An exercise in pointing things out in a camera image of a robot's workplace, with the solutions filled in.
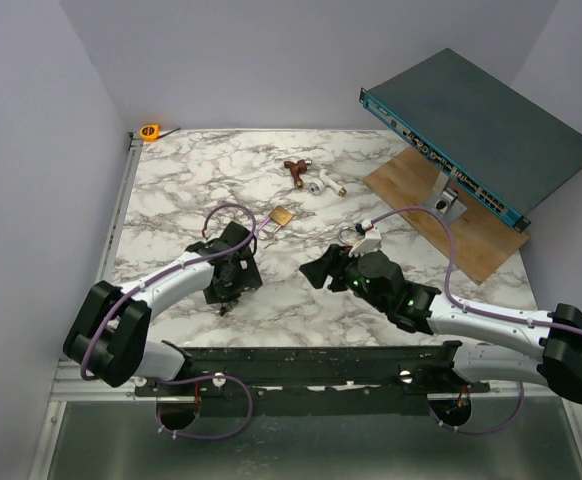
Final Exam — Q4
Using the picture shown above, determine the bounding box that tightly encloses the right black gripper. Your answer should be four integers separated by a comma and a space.
300, 243, 389, 313

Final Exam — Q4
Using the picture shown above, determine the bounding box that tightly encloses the large brass padlock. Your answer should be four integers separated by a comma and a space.
337, 226, 358, 246

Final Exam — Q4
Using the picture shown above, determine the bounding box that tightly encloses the small brass long-shackle padlock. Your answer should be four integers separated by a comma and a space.
256, 205, 295, 242

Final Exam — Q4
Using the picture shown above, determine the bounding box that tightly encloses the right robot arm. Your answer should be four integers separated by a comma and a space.
299, 244, 582, 405

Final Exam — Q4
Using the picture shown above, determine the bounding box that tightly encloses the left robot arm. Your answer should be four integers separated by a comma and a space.
62, 222, 263, 395

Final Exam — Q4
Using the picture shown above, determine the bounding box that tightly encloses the white faucet tap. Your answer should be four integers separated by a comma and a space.
307, 169, 347, 196

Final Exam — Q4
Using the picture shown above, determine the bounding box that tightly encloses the brown faucet tap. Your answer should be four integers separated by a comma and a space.
283, 159, 312, 189

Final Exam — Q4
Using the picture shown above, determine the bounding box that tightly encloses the wooden board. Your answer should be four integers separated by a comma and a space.
363, 147, 529, 285

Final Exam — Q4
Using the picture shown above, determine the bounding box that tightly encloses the orange tape measure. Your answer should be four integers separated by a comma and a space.
139, 124, 181, 143

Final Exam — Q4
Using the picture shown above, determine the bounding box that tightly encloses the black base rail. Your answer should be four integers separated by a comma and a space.
135, 341, 489, 417

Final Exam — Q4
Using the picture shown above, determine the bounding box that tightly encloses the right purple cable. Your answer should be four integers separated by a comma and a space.
365, 205, 582, 435

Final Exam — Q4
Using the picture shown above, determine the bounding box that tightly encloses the metal switch stand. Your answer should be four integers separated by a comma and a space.
422, 172, 467, 226

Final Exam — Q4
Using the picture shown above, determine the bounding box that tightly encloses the teal network switch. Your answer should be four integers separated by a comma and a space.
359, 48, 582, 232

